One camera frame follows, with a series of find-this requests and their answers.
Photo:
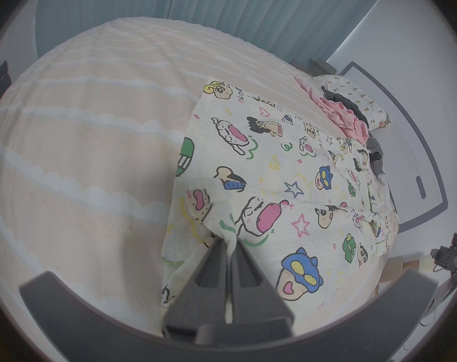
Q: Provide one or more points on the bed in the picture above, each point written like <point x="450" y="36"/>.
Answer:
<point x="81" y="145"/>

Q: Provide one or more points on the black garment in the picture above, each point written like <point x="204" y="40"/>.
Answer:
<point x="351" y="108"/>

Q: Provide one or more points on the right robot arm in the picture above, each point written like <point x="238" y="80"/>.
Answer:
<point x="445" y="255"/>

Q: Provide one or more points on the blue-green curtain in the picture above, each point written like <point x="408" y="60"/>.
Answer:
<point x="213" y="6"/>

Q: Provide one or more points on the pink garment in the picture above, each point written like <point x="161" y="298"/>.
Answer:
<point x="345" y="123"/>

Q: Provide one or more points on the dark grey garment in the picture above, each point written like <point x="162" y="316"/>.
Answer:
<point x="328" y="93"/>

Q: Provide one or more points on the white printed pyjama top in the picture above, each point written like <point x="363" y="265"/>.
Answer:
<point x="288" y="172"/>

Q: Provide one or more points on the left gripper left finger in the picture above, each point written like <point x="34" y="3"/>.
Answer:
<point x="207" y="296"/>

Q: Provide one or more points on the white printed pillow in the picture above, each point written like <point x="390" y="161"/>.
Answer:
<point x="371" y="100"/>

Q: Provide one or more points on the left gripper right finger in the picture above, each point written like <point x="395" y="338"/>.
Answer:
<point x="253" y="296"/>

